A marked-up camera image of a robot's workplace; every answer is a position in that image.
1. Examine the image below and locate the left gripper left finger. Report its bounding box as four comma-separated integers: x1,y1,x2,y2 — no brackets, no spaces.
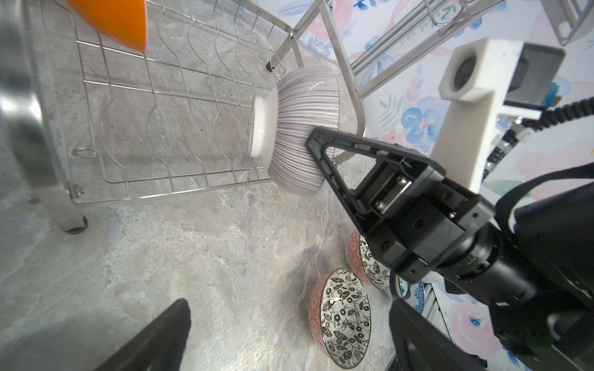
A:
97,298,191,370

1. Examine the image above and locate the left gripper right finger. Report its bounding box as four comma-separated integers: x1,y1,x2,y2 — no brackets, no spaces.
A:
389,298,486,370

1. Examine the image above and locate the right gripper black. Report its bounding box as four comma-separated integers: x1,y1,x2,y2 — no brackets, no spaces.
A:
306,128,497,278

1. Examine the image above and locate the white bowl orange outside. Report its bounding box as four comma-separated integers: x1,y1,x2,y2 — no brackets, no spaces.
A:
67,0,147,53

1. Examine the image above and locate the stainless steel dish rack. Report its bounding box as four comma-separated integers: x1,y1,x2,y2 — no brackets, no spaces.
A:
0,0,594,235

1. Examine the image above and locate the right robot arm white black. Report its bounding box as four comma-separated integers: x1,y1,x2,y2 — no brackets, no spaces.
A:
306,128,593,370

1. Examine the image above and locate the blue white patterned plate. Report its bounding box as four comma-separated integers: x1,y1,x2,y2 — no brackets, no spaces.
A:
398,278,425,314

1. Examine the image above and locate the black white floral bowl front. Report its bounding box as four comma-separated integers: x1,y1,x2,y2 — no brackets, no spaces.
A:
308,268,372,369

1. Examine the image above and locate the black white floral bowl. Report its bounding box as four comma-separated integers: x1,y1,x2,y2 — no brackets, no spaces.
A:
308,268,372,369
345,230,390,290

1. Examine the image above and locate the black white floral bowl right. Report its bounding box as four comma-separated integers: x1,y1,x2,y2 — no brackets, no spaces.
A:
345,230,390,290

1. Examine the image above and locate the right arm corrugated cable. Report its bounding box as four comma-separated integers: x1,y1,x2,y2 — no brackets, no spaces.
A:
523,94,594,133

